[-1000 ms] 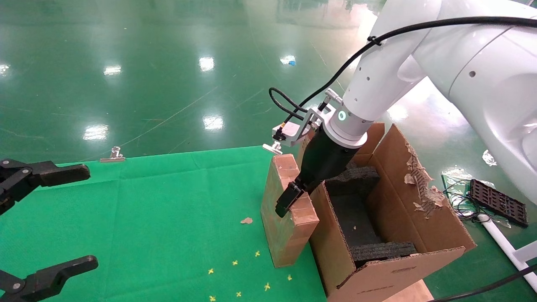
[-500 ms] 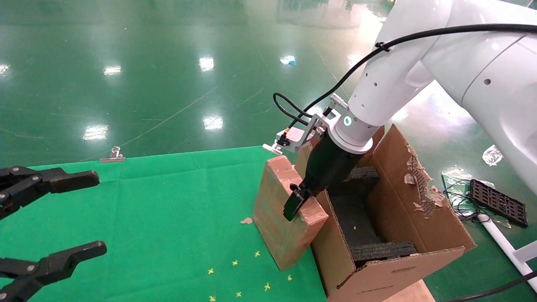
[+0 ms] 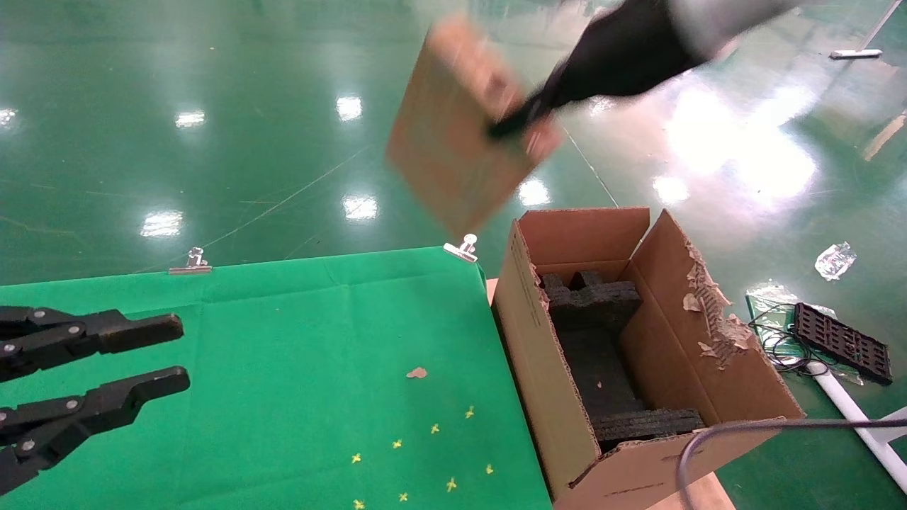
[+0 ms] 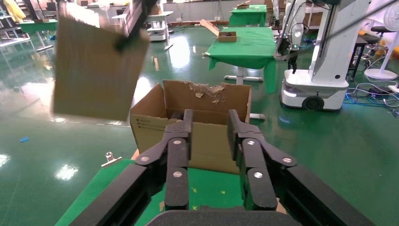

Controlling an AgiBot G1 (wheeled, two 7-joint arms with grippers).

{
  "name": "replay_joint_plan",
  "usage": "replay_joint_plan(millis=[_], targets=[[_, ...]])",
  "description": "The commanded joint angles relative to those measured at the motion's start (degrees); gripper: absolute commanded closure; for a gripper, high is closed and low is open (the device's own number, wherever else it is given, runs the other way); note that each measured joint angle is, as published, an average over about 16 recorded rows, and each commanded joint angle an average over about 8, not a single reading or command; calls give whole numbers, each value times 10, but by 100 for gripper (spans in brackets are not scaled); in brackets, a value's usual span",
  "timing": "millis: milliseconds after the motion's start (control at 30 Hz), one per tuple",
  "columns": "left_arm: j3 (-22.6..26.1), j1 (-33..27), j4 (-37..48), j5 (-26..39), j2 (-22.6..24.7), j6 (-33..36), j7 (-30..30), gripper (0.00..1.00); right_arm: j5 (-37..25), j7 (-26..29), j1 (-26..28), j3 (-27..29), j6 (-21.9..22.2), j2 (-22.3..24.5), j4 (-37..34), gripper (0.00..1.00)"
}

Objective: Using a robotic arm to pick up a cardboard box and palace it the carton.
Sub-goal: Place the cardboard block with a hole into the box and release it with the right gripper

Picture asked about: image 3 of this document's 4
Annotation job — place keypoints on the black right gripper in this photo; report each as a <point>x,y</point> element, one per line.
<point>631,49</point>

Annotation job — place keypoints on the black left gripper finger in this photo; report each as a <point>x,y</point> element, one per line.
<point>85,336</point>
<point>85,414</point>

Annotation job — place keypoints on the large open cardboard carton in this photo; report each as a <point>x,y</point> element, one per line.
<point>538,368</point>

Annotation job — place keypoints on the small cardboard scrap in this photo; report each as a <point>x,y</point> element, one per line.
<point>417,372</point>

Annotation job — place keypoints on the silver binder clip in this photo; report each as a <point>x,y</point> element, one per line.
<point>191,268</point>
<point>460,249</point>

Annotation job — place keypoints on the notched black foam block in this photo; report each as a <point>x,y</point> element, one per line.
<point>595,301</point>

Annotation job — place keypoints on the green table cloth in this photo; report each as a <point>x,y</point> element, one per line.
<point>283,354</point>

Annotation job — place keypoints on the black foam bottom pad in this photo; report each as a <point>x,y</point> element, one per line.
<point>602,368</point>

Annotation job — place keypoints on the clear plastic bag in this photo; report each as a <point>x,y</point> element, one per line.
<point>769,294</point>

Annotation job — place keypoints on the white floor bar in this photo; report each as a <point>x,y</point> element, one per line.
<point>854,54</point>

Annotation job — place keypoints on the crumpled clear plastic wrap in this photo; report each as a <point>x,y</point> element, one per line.
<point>835,261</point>

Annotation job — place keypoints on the black plastic grid tray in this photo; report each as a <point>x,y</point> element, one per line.
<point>843,343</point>

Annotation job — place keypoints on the white metal table leg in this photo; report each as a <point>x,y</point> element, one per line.
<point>857,418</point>

